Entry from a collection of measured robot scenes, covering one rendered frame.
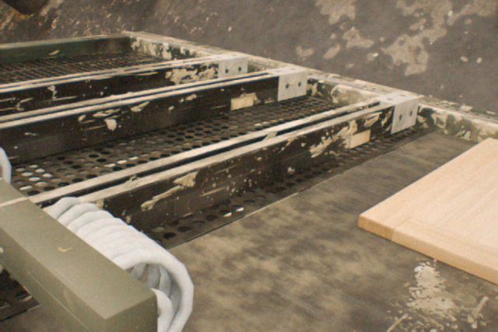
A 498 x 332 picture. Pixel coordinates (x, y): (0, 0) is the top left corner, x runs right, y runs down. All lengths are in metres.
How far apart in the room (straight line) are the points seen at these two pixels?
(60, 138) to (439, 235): 0.66
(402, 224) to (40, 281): 0.63
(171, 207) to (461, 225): 0.42
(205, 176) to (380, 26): 2.06
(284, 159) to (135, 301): 0.75
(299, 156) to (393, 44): 1.76
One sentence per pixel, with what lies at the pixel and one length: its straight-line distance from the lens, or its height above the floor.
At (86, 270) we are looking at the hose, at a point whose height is 1.90.
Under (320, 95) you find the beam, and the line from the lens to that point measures 1.47.
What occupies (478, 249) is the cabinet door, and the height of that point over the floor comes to 1.30.
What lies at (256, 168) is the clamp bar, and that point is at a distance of 0.85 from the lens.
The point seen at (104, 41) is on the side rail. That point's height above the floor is 0.99.
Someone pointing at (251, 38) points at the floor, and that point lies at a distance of 3.06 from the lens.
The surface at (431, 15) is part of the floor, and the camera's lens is 2.69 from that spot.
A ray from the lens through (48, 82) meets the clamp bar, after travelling 1.27.
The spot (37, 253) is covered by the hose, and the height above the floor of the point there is 1.91.
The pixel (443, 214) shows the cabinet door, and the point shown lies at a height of 1.24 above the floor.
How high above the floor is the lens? 2.02
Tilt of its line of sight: 50 degrees down
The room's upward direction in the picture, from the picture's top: 47 degrees counter-clockwise
